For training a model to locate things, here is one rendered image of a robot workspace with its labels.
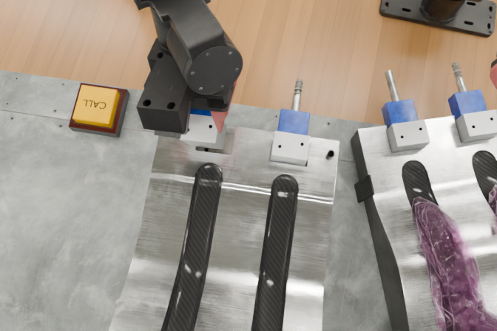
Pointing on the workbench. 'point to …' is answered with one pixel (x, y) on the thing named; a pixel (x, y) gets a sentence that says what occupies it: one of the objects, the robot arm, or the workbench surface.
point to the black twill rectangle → (364, 188)
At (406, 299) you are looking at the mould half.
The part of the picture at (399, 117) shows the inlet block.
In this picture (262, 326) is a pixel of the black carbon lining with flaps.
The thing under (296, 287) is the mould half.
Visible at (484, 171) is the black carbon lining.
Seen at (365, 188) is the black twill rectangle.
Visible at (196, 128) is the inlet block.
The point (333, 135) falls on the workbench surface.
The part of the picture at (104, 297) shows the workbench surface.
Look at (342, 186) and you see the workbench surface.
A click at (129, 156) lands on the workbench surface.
